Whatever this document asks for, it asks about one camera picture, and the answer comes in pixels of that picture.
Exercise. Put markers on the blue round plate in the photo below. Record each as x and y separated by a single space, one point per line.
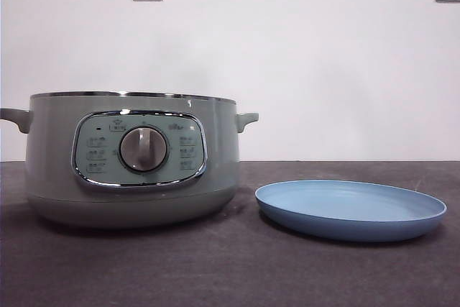
345 202

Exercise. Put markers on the pale green electric steamer pot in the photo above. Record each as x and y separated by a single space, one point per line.
54 163

